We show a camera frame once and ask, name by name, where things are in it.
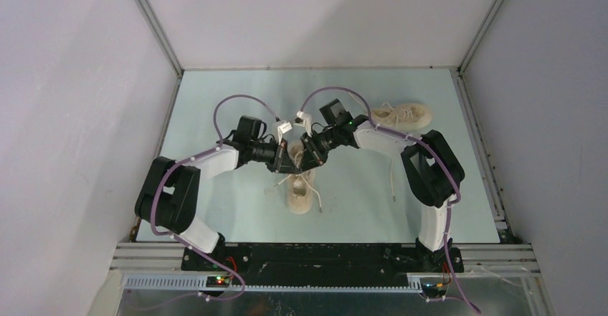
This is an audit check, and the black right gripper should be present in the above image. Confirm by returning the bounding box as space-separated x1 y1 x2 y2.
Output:
298 126 341 174

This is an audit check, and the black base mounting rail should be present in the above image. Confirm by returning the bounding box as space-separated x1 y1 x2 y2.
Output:
182 242 465 287

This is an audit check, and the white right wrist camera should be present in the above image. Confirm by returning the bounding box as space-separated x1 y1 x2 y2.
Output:
293 110 313 137

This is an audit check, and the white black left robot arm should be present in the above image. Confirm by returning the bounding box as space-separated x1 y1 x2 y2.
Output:
134 116 299 271

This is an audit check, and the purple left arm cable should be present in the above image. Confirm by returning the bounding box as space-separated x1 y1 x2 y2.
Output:
120 94 282 312

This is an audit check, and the beige sneaker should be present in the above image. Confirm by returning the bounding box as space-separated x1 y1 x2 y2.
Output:
274 140 323 215
370 102 432 133

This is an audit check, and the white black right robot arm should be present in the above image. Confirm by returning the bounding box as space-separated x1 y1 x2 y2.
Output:
296 99 465 272

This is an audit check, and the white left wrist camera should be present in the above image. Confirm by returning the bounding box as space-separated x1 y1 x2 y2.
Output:
271 120 293 144

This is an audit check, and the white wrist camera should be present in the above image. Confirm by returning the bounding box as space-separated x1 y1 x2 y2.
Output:
271 120 293 144
293 110 313 137

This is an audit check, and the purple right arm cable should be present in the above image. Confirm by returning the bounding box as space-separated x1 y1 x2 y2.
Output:
300 86 480 316

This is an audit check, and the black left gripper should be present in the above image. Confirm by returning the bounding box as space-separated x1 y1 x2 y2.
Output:
249 136 298 174

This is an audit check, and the aluminium frame rail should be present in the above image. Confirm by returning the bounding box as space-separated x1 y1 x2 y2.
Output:
110 242 543 296

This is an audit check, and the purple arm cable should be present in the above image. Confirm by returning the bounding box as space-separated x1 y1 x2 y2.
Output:
120 94 282 312
300 86 480 316

